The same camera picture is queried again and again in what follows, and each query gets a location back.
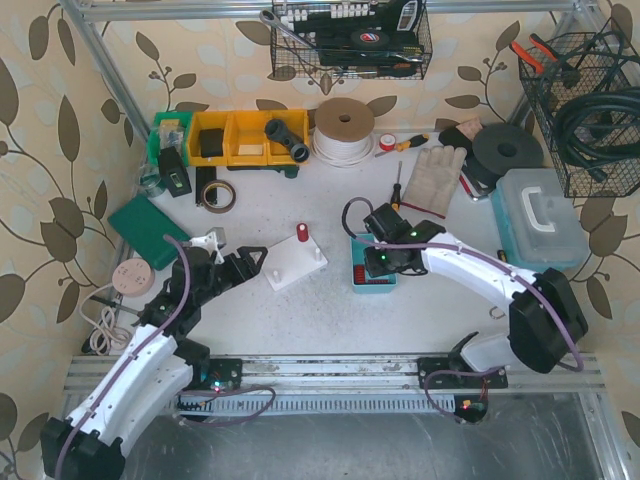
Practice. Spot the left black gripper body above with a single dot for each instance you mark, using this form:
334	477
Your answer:
238	265

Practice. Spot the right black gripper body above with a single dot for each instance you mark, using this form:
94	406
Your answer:
376	263

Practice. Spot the large red spring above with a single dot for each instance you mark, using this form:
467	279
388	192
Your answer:
302	232

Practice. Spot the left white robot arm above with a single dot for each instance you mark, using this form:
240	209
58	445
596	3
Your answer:
95	439

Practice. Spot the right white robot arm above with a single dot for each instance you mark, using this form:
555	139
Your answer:
545	321

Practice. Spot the red springs in tray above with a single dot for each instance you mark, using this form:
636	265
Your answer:
360	277

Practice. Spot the teal plastic parts tray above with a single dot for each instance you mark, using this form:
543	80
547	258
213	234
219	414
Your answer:
358	258

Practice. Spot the brown tape roll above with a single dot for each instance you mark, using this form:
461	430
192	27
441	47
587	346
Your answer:
218	197

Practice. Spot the round pink power strip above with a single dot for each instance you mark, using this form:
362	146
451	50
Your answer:
133	277

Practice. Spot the green flat case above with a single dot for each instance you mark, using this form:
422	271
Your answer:
143	226

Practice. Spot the beige work glove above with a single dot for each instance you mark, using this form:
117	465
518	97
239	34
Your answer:
434	180

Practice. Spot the small metal carabiner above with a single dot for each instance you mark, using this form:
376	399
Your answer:
496	313

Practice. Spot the black green device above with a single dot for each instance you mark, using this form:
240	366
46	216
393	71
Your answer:
173	172

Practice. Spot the glass jar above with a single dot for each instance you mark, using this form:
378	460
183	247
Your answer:
150	182

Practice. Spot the red tape roll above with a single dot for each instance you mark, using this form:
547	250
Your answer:
387	142

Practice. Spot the yellow plastic bin row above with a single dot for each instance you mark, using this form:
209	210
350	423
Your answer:
238	139

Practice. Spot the black pipe fitting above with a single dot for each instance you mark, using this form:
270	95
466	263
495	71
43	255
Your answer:
277	131

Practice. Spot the teal clear toolbox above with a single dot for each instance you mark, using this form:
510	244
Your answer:
538	226

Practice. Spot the green plastic bin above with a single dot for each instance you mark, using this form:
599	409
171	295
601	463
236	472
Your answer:
169	130

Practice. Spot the black disc spool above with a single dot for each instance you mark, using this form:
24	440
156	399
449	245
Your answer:
499	148

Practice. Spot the white four-peg base plate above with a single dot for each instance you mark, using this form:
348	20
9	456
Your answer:
291	260

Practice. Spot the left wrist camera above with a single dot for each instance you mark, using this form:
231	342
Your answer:
213	241

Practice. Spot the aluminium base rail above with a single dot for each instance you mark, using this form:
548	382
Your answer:
287	385

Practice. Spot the white cable spool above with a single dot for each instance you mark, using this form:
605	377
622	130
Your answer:
343	135

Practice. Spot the top wire basket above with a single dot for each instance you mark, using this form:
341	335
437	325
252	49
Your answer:
339	40

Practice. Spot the wire basket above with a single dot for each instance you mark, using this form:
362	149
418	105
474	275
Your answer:
587	109
339	40

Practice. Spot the right wire basket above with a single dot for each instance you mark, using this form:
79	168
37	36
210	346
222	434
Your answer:
587	109

